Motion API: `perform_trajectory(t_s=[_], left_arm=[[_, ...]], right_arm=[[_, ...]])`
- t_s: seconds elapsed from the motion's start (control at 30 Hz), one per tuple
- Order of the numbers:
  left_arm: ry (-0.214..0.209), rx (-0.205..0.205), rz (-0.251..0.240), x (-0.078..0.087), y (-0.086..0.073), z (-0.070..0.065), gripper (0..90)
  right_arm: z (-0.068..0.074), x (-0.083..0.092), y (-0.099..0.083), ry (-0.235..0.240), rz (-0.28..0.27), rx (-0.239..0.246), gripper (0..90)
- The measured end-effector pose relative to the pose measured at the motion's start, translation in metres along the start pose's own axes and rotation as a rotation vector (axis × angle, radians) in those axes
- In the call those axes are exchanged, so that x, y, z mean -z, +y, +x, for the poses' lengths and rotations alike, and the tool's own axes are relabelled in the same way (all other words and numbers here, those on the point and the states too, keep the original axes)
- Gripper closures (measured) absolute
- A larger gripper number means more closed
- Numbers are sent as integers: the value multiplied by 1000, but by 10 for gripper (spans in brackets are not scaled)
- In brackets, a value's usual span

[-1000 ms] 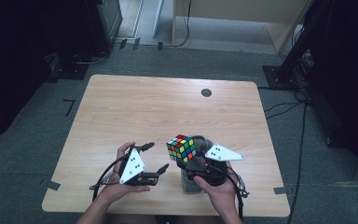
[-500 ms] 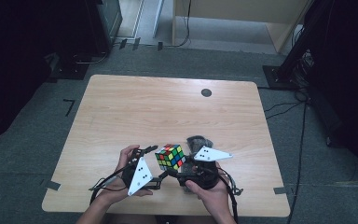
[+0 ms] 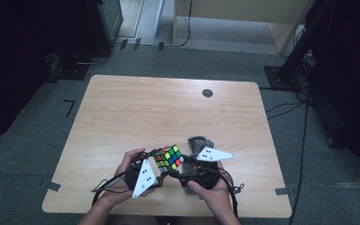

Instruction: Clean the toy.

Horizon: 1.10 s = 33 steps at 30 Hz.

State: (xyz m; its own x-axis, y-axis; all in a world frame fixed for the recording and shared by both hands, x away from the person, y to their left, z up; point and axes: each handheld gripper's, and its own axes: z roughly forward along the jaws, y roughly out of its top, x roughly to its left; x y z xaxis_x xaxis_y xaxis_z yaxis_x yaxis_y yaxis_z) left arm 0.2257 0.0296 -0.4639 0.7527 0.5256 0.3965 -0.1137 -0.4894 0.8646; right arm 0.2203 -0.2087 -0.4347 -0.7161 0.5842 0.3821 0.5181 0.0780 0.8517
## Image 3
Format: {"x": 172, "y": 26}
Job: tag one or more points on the black metal stand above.
{"x": 282, "y": 76}

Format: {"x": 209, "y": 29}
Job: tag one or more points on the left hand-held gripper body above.
{"x": 144, "y": 179}

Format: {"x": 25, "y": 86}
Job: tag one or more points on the black curtain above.
{"x": 18, "y": 62}
{"x": 353, "y": 78}

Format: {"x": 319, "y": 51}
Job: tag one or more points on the grey cloth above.
{"x": 200, "y": 142}

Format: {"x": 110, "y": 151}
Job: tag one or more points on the multicoloured puzzle cube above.
{"x": 168, "y": 157}

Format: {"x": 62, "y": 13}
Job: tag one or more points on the black flat stand base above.
{"x": 70, "y": 70}

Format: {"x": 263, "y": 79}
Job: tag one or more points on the round dark table grommet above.
{"x": 207, "y": 92}

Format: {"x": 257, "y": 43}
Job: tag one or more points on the dark floor tape piece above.
{"x": 137, "y": 44}
{"x": 161, "y": 46}

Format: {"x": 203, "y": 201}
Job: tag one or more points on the dark cabinet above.
{"x": 106, "y": 25}

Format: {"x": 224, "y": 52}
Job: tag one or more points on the grey tape strip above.
{"x": 51, "y": 186}
{"x": 282, "y": 191}

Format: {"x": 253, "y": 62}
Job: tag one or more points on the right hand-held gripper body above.
{"x": 212, "y": 153}

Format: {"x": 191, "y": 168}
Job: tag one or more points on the light wooden furniture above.
{"x": 231, "y": 7}

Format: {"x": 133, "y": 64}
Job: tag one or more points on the person's right hand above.
{"x": 214, "y": 200}

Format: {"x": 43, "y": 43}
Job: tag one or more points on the person's left hand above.
{"x": 118, "y": 193}

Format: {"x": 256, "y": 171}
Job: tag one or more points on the black angled floor tape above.
{"x": 70, "y": 106}

